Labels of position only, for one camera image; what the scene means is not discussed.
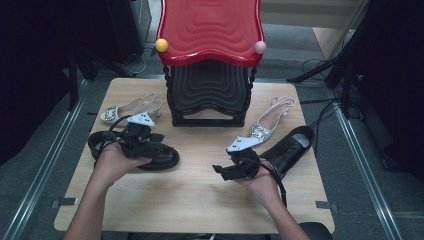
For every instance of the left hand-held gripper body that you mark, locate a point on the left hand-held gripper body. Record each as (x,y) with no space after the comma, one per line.
(136,140)

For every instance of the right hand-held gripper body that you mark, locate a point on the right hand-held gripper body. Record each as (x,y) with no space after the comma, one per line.
(245,166)

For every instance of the black leather shoe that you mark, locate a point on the black leather shoe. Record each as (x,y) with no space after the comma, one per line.
(163,159)
(290,150)

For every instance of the white heeled shoe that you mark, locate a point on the white heeled shoe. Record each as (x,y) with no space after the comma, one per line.
(133,106)
(273,116)

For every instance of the red and black shoe rack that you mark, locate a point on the red and black shoe rack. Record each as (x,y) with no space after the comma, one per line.
(210,33)

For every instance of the person's right hand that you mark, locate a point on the person's right hand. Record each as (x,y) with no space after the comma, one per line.
(265,186)

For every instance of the person's left hand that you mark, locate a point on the person's left hand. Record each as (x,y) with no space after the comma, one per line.
(110,166)

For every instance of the black stand legs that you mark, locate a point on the black stand legs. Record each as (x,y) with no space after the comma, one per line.
(73,83)

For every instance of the black stool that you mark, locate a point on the black stool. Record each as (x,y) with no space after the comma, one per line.
(316,231)

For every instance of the dark curtain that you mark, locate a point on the dark curtain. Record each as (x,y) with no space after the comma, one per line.
(30,66)
(396,83)

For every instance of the black tripod stand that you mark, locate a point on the black tripod stand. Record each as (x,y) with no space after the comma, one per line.
(333,71)

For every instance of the beige board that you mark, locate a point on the beige board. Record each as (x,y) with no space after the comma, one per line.
(330,41)

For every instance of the grey table bracket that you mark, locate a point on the grey table bracket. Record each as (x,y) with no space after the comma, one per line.
(326,205)
(65,201)

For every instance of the metal floor rail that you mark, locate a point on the metal floor rail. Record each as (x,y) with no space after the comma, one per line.
(43,166)
(366,173)

